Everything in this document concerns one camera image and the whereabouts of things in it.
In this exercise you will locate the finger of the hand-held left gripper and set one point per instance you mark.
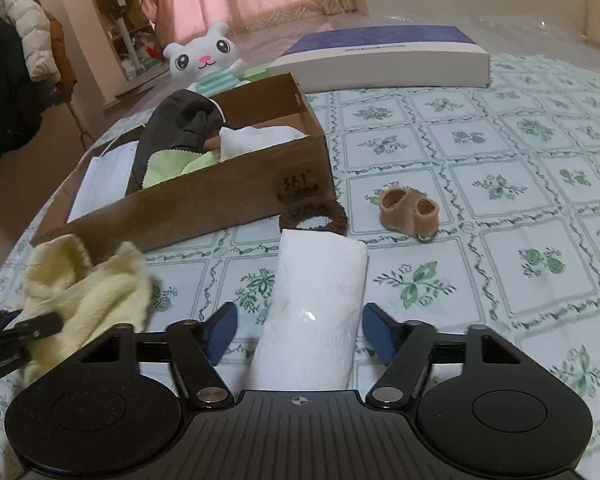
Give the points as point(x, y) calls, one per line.
point(0, 367)
point(25, 330)

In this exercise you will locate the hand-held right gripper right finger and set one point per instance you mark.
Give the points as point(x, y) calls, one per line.
point(377, 332)

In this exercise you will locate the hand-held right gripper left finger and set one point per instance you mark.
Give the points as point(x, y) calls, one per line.
point(222, 332)

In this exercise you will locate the white towel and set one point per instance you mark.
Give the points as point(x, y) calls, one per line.
point(310, 290)

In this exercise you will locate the pale yellow towel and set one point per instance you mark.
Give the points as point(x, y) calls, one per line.
point(105, 300)

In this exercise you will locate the brown cardboard box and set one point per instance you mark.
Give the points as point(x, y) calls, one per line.
point(205, 210)

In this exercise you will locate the light green cloth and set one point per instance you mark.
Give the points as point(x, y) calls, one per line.
point(167, 167)

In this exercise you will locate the white cloth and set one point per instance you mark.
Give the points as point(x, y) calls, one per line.
point(260, 137)

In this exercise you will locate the dark grey face mask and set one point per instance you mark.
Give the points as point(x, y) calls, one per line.
point(175, 125)

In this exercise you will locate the beige knitted baby shoes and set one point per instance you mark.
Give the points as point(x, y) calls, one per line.
point(410, 210)

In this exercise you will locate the white face mask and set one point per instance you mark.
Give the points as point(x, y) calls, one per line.
point(105, 180)

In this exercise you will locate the metal clothes rack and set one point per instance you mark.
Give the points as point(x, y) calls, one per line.
point(83, 136)

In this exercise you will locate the black coat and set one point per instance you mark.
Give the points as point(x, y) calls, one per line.
point(5, 110)

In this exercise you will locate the light green sheet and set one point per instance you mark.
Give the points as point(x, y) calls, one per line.
point(255, 74)

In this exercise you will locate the orange brown jacket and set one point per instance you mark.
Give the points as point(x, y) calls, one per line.
point(62, 55)

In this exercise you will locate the white bunny plush toy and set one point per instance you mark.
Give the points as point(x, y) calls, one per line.
point(200, 55)

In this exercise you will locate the white puffer jacket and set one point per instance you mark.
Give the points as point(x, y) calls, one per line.
point(30, 35)

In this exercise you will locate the wooden shelf unit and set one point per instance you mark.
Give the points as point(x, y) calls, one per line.
point(100, 10)

